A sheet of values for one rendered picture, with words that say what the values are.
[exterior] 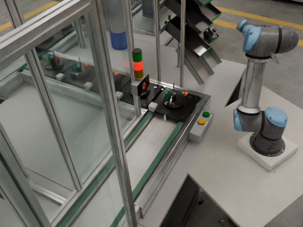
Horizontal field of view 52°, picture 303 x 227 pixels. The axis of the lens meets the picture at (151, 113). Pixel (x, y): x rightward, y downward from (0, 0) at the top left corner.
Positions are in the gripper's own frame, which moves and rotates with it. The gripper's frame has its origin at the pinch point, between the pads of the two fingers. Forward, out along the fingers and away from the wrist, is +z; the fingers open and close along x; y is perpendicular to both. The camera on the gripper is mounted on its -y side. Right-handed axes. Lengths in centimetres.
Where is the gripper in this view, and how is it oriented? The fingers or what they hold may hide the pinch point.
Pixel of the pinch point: (287, 55)
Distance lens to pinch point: 208.6
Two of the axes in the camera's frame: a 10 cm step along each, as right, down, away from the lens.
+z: 8.6, 5.0, 0.8
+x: -4.4, 6.5, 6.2
